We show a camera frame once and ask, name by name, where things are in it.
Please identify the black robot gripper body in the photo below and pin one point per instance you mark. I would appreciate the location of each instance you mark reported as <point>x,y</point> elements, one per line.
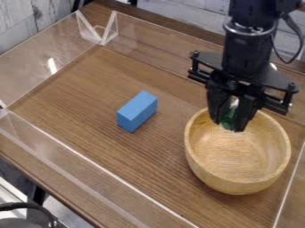
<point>242,66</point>

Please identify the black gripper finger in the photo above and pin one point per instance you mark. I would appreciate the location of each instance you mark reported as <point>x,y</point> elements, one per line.
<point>218,100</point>
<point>245,112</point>

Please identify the green dry erase marker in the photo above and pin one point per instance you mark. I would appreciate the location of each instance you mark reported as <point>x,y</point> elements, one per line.
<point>228,116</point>

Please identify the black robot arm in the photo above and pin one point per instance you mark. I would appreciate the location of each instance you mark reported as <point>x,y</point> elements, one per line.
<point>261,12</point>

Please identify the brown wooden bowl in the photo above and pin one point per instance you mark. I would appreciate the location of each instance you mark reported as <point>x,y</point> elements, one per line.
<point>237,163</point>

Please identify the blue foam block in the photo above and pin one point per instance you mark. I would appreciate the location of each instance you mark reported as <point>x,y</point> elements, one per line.
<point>137,111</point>

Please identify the clear acrylic tray wall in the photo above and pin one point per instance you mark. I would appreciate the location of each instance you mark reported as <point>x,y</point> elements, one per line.
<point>64,82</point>

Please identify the black metal table bracket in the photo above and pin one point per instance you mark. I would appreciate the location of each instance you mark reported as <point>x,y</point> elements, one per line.
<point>36,196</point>

